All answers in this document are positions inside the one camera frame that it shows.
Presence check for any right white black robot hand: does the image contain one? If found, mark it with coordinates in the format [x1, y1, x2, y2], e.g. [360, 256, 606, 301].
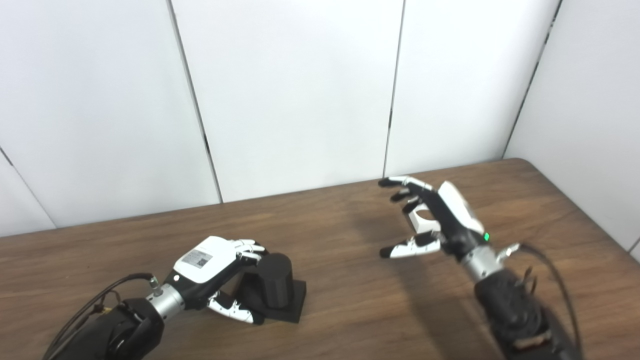
[378, 175, 491, 262]

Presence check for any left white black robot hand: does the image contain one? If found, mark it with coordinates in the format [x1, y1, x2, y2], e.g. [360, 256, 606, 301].
[165, 236, 267, 325]

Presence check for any white square piece with hole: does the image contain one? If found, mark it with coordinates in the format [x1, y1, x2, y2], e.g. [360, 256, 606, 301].
[407, 202, 443, 235]

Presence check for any black peg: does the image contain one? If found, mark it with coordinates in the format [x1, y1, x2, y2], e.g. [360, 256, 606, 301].
[235, 252, 307, 325]

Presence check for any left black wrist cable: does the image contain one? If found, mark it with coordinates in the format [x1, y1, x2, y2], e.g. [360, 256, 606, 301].
[42, 272, 161, 360]

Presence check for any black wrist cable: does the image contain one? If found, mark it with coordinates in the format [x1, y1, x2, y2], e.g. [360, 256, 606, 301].
[497, 242, 586, 360]
[42, 272, 161, 360]

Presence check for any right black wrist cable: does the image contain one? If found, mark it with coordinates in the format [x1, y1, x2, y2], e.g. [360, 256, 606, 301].
[497, 242, 586, 360]

